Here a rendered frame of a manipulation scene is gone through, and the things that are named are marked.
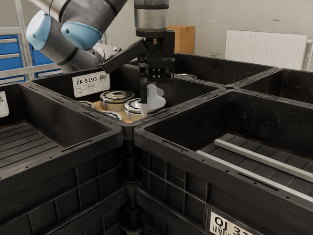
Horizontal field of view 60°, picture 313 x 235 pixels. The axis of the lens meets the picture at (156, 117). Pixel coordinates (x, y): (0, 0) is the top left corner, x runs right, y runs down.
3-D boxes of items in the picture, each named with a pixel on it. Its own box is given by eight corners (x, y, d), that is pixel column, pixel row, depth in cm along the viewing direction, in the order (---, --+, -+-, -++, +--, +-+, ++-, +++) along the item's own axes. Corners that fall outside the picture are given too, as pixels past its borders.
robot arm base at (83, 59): (64, 82, 106) (43, 66, 99) (83, 51, 110) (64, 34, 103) (86, 85, 96) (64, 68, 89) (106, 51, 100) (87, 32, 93)
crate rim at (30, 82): (23, 90, 68) (21, 80, 67) (118, 70, 88) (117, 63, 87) (128, 142, 42) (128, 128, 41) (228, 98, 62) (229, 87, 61)
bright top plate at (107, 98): (92, 98, 78) (92, 95, 77) (117, 89, 85) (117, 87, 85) (118, 105, 72) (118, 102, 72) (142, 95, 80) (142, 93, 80)
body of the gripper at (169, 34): (173, 86, 62) (176, 32, 57) (136, 86, 62) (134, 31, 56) (170, 76, 69) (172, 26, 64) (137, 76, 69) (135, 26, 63)
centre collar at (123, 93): (105, 95, 78) (105, 93, 78) (117, 91, 82) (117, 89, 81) (118, 99, 75) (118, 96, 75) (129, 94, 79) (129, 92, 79)
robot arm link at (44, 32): (48, 61, 99) (15, 35, 89) (69, 32, 101) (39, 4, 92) (62, 66, 91) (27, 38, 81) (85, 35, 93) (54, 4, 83)
